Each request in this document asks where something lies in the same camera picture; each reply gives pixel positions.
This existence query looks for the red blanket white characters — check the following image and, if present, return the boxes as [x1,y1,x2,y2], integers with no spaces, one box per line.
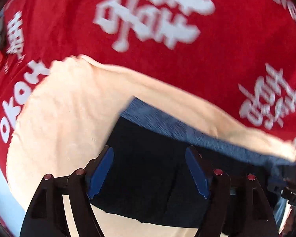
[0,0,296,173]

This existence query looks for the black pants grey patterned waistband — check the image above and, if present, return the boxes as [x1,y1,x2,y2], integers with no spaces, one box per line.
[89,98,296,228]

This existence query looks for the cream towel cloth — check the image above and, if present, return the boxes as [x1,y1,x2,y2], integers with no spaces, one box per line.
[6,54,296,237]

